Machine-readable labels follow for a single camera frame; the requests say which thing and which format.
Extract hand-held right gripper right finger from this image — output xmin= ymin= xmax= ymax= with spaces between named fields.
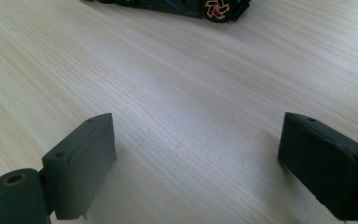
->
xmin=277 ymin=111 xmax=358 ymax=222

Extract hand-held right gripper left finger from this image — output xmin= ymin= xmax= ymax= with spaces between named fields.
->
xmin=41 ymin=113 xmax=117 ymax=220

